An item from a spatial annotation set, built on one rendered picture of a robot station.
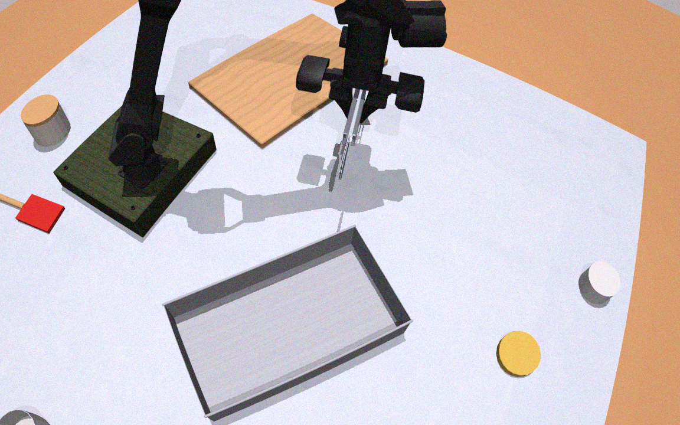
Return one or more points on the grey cylinder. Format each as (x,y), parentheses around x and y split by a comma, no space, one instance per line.
(599,282)

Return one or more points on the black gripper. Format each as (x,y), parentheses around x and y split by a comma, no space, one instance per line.
(361,72)

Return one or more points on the light brown wooden board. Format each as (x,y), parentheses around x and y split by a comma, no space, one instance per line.
(255,89)

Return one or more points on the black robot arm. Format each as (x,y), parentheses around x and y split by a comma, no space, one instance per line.
(413,23)

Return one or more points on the grey cylindrical jar with tan lid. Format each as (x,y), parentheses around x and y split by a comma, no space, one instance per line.
(45,119)

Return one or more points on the yellow round disc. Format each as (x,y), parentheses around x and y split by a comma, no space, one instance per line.
(519,352)

